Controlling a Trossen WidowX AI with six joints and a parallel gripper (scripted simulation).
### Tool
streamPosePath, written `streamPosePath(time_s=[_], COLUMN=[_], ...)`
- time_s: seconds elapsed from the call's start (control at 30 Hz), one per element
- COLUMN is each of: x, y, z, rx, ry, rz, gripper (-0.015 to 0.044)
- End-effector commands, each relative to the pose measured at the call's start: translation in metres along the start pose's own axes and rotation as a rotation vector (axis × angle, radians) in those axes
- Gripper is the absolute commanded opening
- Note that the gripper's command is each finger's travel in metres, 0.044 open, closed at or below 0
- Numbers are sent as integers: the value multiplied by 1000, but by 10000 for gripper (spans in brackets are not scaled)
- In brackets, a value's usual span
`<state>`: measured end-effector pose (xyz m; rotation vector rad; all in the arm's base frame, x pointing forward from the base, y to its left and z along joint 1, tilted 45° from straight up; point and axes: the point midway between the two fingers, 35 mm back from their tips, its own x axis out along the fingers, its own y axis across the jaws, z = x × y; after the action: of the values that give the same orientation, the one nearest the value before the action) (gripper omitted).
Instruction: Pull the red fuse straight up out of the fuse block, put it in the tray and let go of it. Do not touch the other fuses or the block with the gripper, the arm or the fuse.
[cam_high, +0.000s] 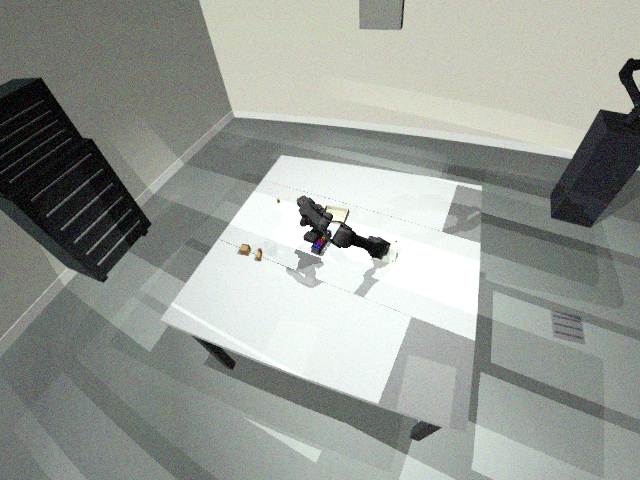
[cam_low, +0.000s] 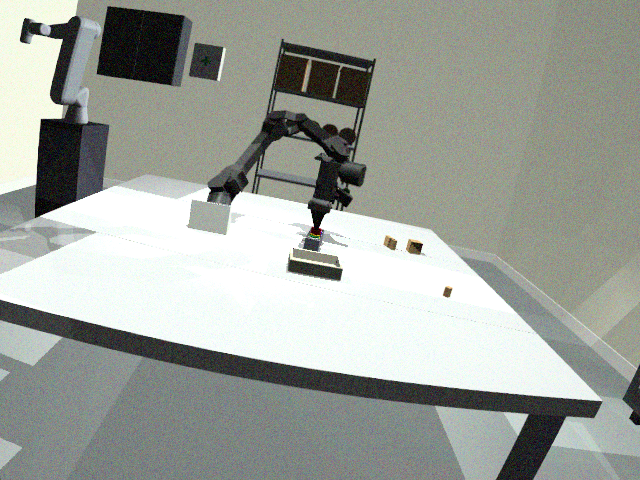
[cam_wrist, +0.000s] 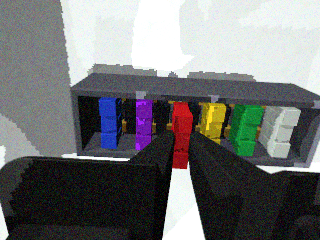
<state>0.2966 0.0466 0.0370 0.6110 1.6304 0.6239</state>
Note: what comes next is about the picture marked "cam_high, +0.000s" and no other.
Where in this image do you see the beige rectangular tray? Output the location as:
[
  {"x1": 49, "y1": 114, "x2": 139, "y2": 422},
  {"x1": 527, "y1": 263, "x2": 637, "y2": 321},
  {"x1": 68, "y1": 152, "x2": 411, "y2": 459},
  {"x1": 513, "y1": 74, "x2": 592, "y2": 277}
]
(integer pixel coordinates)
[{"x1": 324, "y1": 204, "x2": 349, "y2": 225}]

